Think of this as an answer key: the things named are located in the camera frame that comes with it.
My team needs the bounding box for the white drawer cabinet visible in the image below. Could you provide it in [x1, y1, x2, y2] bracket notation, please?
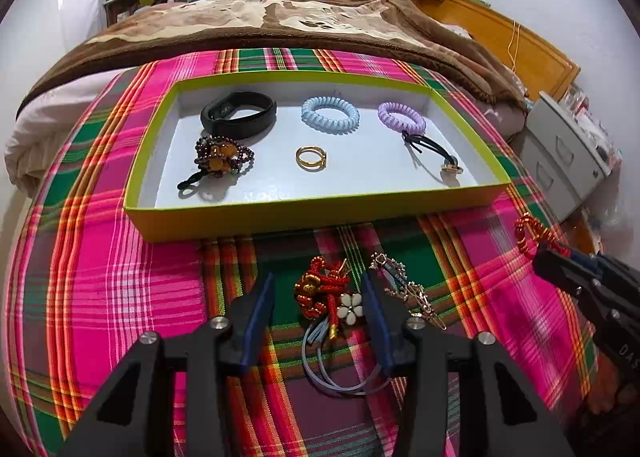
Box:
[520, 91, 613, 222]

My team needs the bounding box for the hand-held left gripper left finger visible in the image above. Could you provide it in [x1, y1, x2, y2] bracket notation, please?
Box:
[57, 272, 276, 457]

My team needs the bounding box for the yellow-green shallow box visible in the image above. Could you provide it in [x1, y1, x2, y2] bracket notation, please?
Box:
[122, 71, 512, 242]

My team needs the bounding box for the person's right hand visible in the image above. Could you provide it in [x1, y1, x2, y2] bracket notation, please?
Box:
[585, 376, 633, 418]

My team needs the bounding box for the pink green plaid cloth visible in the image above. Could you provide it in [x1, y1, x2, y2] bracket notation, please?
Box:
[0, 48, 601, 457]

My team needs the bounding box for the black hair tie gold charm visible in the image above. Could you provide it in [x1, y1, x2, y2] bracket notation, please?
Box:
[402, 131, 463, 178]

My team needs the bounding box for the red beaded knot charm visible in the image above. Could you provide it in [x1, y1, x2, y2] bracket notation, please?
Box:
[293, 256, 351, 325]

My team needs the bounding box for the blue coil hair tie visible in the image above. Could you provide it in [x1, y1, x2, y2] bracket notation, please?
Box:
[301, 96, 360, 132]

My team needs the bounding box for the black wristband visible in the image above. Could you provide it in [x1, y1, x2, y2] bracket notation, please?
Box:
[200, 92, 278, 140]

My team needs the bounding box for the white duvet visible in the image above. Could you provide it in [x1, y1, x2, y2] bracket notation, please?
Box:
[4, 72, 141, 195]

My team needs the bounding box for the red woven knot charm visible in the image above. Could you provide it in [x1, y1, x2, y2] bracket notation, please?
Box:
[514, 214, 571, 258]

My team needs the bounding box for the brown beaded hair tie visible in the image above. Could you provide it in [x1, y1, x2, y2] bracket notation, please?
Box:
[177, 135, 256, 196]

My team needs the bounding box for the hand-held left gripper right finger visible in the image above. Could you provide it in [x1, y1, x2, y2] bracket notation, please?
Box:
[361, 271, 576, 457]

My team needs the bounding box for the metal chain hair clip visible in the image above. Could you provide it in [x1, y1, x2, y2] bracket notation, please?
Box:
[369, 252, 448, 333]

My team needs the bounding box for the purple coil hair tie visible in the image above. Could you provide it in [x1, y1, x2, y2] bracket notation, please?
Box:
[377, 101, 427, 134]

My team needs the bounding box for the wooden headboard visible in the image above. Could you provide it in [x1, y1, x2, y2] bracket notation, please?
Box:
[412, 0, 581, 100]

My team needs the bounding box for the gold ring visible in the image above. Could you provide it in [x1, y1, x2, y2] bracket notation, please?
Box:
[294, 145, 330, 170]

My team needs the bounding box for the white flower hair tie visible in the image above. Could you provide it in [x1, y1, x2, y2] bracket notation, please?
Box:
[301, 293, 393, 395]

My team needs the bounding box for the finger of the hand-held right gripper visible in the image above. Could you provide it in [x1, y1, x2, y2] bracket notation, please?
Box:
[575, 288, 640, 339]
[531, 243, 640, 291]

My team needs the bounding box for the brown patterned blanket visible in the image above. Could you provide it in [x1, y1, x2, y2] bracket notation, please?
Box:
[17, 0, 528, 118]

